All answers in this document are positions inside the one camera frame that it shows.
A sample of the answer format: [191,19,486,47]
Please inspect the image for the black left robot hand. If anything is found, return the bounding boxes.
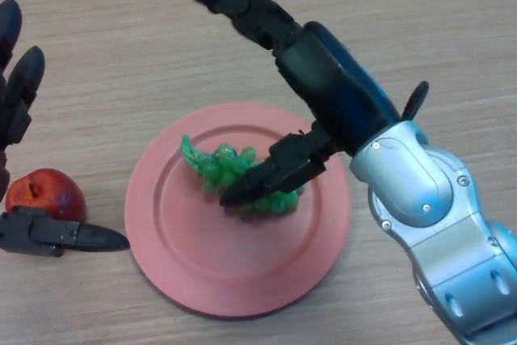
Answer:
[0,0,131,258]

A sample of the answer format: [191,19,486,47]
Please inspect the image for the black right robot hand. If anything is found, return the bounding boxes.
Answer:
[189,0,403,208]

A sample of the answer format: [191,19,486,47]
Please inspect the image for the green grapes bunch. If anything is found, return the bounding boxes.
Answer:
[179,134,307,216]

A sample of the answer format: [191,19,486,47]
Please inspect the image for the pink round plate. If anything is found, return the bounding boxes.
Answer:
[124,102,352,319]

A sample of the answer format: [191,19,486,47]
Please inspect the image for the red apple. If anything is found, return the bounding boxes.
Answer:
[4,167,88,222]

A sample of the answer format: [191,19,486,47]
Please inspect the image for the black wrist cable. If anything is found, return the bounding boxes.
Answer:
[401,80,430,122]

